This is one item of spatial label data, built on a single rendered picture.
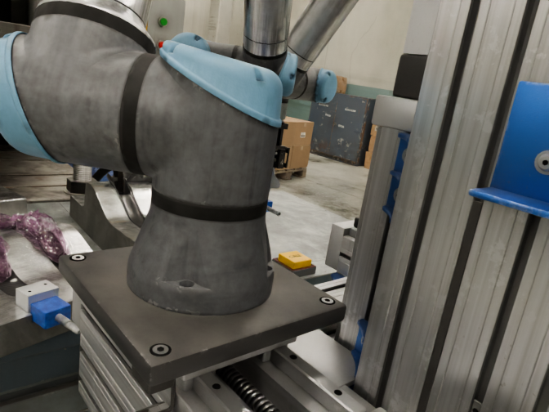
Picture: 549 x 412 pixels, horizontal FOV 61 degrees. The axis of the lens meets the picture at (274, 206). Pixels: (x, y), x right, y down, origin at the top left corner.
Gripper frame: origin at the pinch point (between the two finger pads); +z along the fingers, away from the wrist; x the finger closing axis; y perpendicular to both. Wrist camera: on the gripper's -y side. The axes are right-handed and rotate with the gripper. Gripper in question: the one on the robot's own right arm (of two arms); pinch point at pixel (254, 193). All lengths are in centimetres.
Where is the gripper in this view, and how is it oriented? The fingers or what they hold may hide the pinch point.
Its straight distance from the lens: 122.8
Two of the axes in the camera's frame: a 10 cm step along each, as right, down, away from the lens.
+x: 7.8, -0.6, 6.3
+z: -1.4, 9.5, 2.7
